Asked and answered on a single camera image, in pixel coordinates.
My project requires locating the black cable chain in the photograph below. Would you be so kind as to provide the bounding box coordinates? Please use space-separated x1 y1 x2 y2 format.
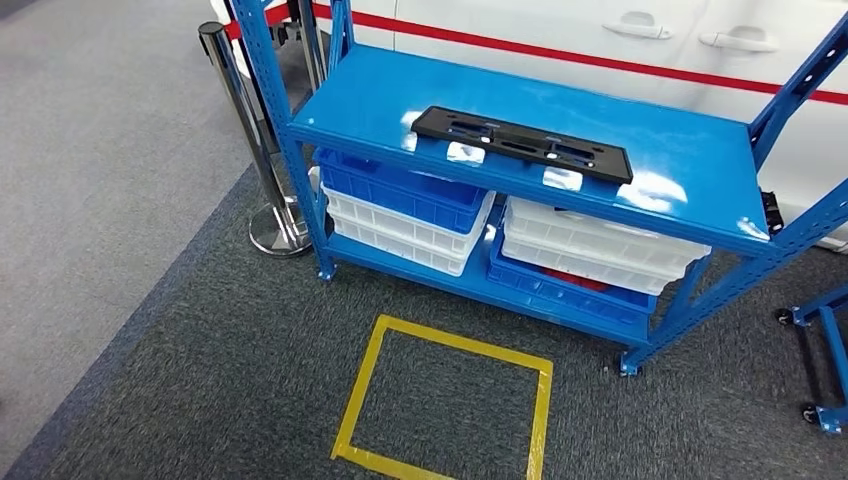
760 190 787 237

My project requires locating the blue metal shelf rack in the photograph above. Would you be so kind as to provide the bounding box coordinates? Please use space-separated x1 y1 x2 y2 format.
228 0 848 379
775 283 848 437

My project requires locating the white car red stripe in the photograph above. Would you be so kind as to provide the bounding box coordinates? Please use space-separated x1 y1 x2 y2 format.
208 0 848 254

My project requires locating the black plastic plate bracket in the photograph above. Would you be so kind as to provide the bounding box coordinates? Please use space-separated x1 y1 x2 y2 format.
409 105 635 186

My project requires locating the red object in crate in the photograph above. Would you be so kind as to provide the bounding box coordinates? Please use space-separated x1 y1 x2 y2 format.
541 267 609 294

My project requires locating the white car door handle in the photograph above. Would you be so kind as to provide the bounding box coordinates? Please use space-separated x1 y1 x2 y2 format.
601 11 674 42
697 25 780 55

